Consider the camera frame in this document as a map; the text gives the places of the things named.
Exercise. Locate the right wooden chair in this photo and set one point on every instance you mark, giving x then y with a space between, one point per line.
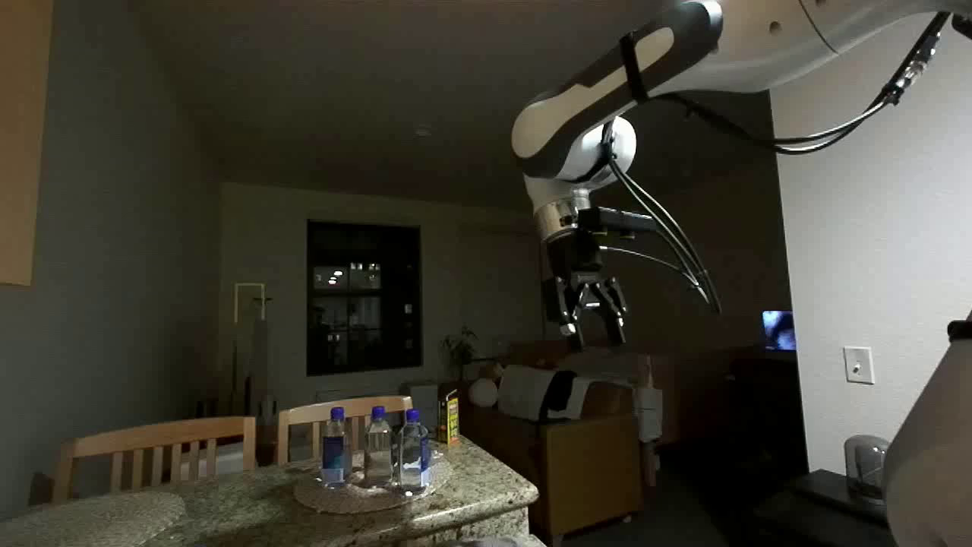
352 414

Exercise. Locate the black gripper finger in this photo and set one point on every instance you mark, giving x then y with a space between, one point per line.
613 308
568 314

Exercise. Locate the white bag on cabinet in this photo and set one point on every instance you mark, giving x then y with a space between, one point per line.
542 397

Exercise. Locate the left wooden chair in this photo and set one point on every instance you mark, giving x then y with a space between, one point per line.
159 454

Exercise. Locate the wooden chair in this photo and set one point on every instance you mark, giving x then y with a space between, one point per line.
159 454
352 414

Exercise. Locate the dark window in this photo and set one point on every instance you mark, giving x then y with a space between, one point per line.
363 300

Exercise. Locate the clear middle water bottle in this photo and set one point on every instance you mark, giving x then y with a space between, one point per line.
377 447

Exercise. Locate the white light switch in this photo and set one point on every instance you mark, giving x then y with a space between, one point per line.
858 364

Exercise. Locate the wooden cabinet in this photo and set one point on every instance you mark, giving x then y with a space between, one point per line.
589 470

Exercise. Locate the clear right water bottle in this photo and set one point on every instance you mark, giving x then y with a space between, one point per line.
414 454

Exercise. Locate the clear water bottle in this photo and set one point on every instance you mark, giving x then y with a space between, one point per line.
414 454
377 447

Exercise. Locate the glowing blue screen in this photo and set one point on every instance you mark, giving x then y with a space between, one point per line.
780 330

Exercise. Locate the blue label water bottle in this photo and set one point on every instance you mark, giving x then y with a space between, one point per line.
336 447

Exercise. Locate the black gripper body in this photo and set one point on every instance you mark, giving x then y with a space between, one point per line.
573 242

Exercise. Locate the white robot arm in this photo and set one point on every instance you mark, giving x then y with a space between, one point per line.
575 147

